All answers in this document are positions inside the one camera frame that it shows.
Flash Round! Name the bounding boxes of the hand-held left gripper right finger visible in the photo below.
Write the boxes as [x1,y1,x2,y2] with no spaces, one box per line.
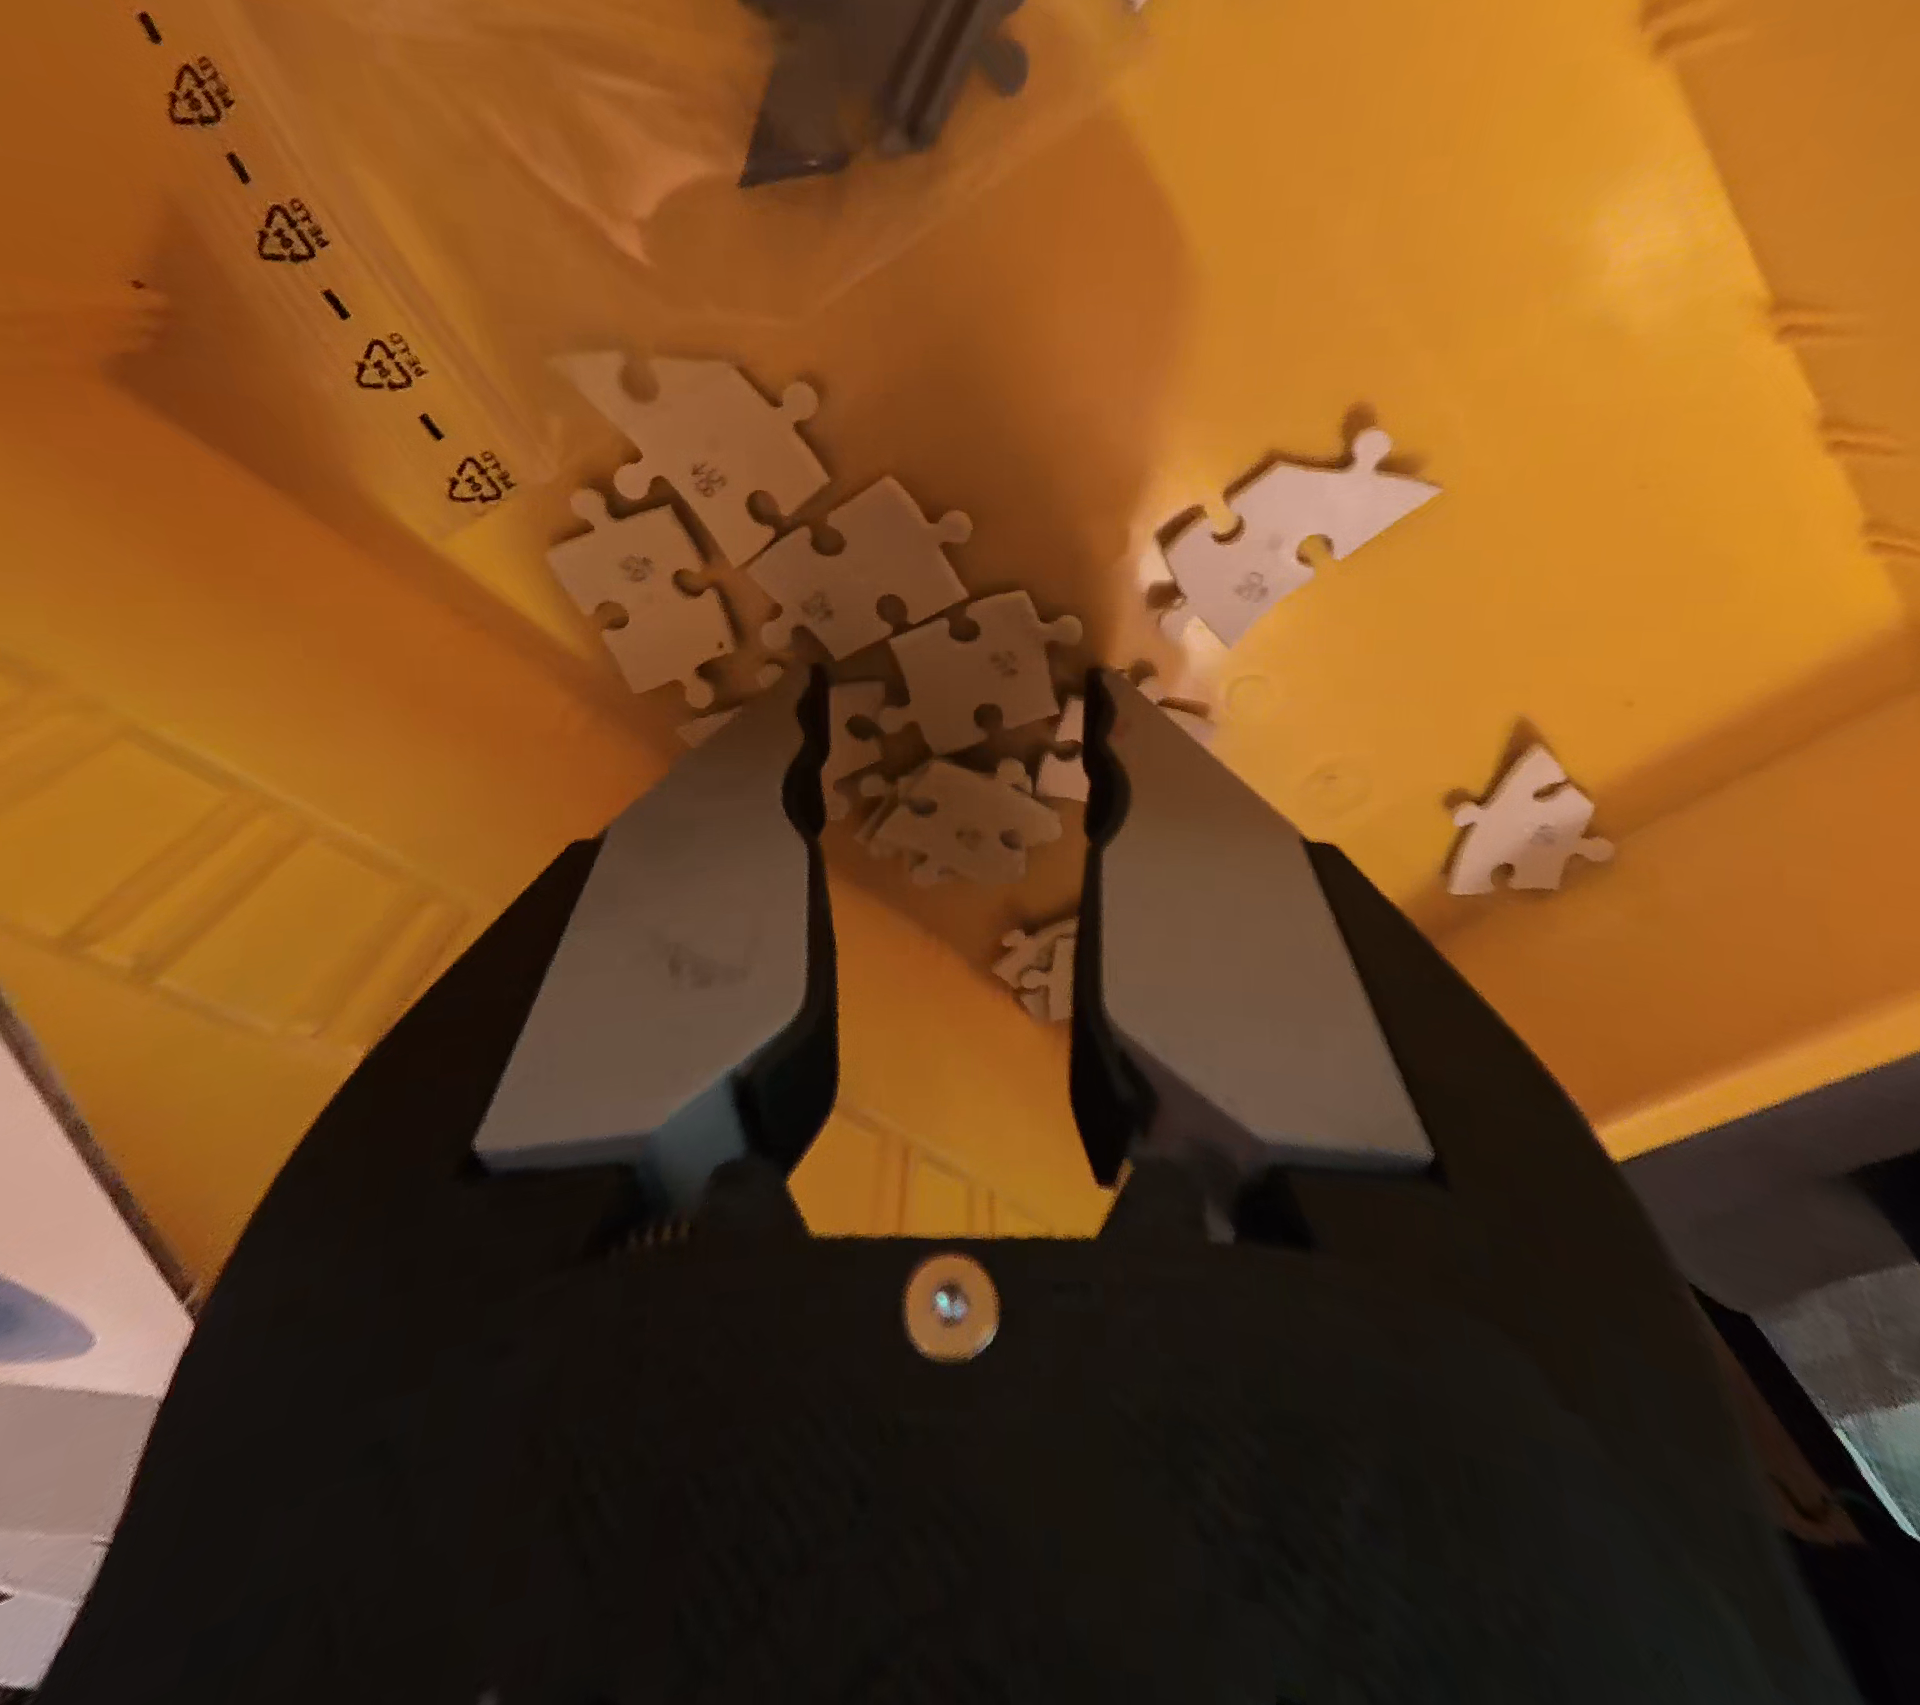
[1068,664,1437,1193]

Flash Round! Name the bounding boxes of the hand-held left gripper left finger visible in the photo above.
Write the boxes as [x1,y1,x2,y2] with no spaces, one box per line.
[472,667,841,1188]

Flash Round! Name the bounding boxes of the heap of puzzle pieces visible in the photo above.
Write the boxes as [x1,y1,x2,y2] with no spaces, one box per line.
[541,0,1619,1029]

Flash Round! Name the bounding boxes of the yellow plastic bin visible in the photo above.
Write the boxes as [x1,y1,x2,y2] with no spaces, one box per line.
[0,0,1920,1302]

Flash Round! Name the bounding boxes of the clear plastic bag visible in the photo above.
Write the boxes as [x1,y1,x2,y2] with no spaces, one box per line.
[74,0,1157,552]

